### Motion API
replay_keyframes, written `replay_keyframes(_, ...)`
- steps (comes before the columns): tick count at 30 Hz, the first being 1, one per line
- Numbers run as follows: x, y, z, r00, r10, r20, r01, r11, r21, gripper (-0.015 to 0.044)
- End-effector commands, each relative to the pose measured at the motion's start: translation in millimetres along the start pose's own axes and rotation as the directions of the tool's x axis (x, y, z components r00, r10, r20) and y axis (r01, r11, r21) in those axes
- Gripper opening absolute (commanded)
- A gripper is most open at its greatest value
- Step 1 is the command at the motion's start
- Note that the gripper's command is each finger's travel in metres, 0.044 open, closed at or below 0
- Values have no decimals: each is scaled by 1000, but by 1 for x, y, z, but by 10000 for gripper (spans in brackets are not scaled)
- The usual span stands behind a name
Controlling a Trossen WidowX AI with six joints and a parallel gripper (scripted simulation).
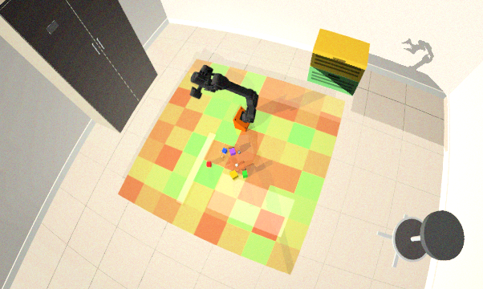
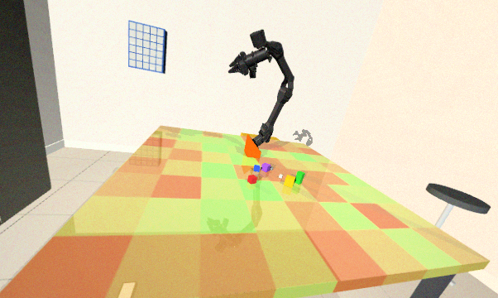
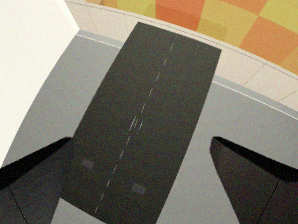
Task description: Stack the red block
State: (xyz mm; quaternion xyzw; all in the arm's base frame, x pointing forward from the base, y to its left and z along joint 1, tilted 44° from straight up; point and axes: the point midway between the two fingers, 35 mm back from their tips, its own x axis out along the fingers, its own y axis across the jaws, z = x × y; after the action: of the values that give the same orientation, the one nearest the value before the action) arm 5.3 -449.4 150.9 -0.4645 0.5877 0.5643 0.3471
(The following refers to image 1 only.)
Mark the yellow block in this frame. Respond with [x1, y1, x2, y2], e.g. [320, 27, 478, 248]
[229, 170, 238, 180]

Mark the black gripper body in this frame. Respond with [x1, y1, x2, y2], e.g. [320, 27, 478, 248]
[189, 65, 213, 99]

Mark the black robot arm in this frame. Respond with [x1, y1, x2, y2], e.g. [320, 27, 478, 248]
[190, 71, 259, 123]

